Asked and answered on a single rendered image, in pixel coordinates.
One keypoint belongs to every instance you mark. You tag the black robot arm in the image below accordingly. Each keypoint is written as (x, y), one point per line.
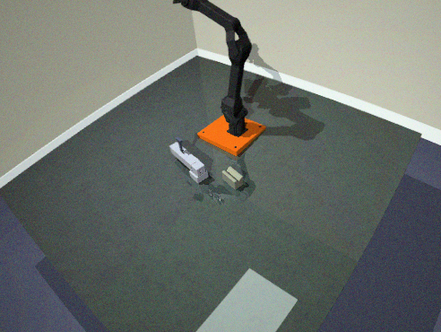
(239, 50)

